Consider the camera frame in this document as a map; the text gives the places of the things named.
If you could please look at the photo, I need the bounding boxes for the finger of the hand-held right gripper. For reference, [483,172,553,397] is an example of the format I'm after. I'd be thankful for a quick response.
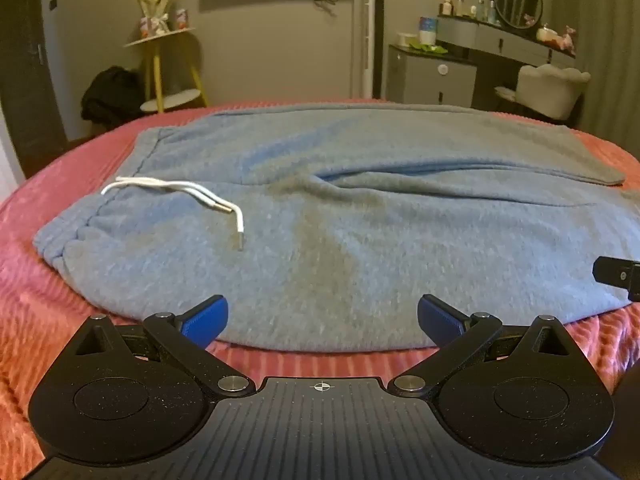
[592,256,640,304]

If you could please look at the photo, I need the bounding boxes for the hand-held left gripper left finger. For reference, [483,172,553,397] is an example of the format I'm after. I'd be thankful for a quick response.
[70,295,258,402]

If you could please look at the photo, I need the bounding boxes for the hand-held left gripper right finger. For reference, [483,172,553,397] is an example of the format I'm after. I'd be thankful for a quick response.
[389,295,576,403]

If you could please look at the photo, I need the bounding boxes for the grey-blue fleece pants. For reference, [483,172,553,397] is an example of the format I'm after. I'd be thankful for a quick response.
[32,102,632,354]

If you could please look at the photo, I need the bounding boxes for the red ribbed bedspread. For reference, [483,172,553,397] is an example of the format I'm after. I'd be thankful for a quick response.
[0,95,640,467]

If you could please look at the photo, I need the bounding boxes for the white shell-back chair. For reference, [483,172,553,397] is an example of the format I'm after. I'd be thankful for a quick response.
[494,64,592,124]

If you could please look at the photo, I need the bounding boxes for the yellow-legged round side table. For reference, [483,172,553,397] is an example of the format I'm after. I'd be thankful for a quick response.
[123,27,210,115]

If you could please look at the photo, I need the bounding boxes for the grey drawer cabinet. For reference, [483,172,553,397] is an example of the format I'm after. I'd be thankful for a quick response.
[386,45,479,110]

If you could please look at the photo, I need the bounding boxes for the black bag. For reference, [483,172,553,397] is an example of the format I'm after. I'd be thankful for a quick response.
[81,66,146,126]

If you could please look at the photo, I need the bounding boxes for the grey curtain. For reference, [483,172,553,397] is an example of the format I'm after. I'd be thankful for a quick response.
[552,0,640,152]

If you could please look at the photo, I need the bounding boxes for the grey vanity desk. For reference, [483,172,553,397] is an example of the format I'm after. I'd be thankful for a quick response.
[437,14,577,107]

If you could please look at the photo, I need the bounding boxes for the blue and white tissue pack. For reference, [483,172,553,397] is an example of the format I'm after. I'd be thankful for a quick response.
[417,16,439,46]

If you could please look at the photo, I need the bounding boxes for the white tower air conditioner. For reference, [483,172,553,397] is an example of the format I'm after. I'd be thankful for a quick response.
[360,0,386,100]

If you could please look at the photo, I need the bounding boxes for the row of cosmetic bottles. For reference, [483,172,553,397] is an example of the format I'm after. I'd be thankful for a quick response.
[439,0,502,25]

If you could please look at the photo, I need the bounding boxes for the dark wooden door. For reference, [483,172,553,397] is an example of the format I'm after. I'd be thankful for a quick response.
[0,0,69,182]

